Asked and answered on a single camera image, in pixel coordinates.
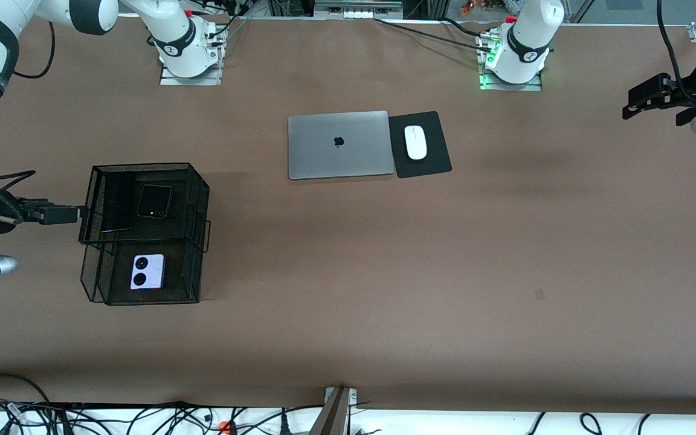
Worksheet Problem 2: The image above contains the long black bar phone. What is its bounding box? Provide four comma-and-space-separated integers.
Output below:
101, 172, 136, 233

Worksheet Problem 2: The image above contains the black flip phone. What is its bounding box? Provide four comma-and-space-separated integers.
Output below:
137, 184, 174, 219

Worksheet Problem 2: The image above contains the lilac flip phone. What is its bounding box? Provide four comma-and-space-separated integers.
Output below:
129, 254, 166, 291

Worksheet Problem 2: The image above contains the black mouse pad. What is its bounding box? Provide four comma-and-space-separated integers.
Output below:
388, 111, 453, 179

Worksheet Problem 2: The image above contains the white computer mouse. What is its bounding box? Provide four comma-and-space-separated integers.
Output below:
404, 125, 428, 161

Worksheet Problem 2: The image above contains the silver laptop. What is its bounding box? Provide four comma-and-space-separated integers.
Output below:
288, 111, 396, 181

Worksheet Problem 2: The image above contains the silver power strip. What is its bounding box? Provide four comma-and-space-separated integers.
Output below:
314, 0, 403, 20

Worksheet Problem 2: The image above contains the black wire mesh organizer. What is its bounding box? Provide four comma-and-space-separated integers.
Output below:
78, 162, 211, 306

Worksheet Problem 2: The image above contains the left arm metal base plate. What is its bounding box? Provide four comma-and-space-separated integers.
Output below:
478, 33, 543, 92

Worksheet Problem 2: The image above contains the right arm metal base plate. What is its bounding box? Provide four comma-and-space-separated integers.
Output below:
159, 36, 223, 86

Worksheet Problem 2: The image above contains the grey camera mount pole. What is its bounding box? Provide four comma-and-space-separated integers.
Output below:
308, 387, 359, 435

